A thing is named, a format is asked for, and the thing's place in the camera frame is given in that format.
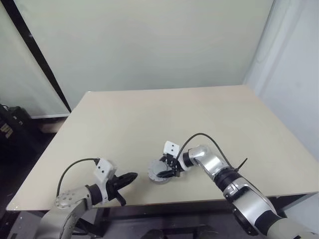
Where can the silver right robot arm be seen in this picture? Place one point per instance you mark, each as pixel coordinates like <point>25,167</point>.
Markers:
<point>249,204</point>

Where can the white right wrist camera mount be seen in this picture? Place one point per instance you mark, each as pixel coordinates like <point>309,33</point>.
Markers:
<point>171,149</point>

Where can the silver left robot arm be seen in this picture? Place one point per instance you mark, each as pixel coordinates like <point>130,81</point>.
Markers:
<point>72,199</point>

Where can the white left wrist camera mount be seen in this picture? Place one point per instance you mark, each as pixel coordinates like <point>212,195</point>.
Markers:
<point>104,170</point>

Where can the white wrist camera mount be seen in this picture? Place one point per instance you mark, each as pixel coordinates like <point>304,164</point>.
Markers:
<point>171,149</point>
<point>104,170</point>

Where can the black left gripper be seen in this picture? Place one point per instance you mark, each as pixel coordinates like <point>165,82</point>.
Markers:
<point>113,186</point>

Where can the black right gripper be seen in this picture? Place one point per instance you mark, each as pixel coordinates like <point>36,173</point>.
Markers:
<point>174,166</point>

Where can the black equipment case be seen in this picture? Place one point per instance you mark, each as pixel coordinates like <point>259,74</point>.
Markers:
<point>15,134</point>

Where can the small grey round object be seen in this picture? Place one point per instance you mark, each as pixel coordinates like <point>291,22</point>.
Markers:
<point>153,168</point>

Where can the black table frame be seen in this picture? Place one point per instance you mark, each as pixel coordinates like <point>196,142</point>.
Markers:
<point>139,214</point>

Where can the black zip tie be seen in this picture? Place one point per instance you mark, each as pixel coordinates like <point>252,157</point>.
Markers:
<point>242,164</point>

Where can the black wall strip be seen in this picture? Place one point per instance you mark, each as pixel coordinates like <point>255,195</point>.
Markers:
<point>37,52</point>

